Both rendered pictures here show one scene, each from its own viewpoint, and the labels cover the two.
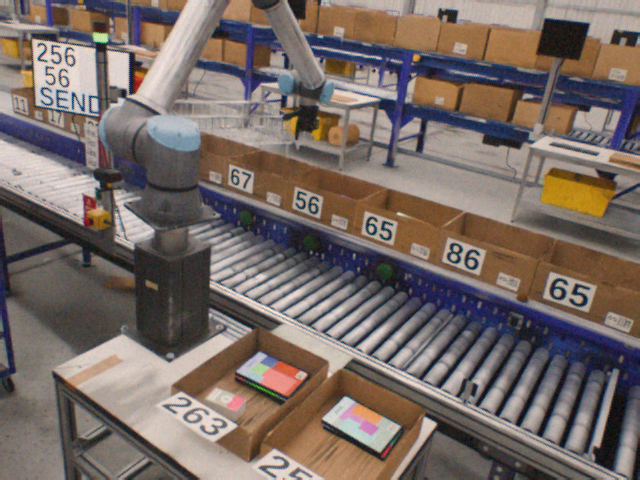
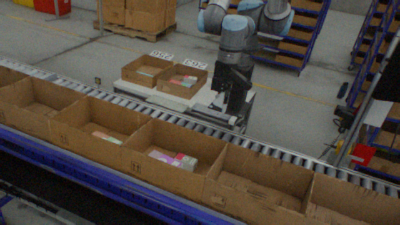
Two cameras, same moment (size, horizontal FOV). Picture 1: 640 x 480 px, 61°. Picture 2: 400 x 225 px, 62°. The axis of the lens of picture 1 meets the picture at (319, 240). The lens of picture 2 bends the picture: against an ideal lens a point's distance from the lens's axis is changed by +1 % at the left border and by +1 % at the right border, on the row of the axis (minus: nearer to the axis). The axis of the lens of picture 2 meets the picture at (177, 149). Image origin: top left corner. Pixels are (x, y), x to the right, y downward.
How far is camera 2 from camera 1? 3.66 m
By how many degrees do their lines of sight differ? 119
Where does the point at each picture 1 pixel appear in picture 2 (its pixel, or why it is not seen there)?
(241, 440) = (179, 67)
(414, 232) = (105, 109)
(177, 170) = not seen: hidden behind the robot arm
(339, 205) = (168, 129)
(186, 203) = not seen: hidden behind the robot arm
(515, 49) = not seen: outside the picture
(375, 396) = (137, 77)
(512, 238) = (14, 114)
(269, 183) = (246, 158)
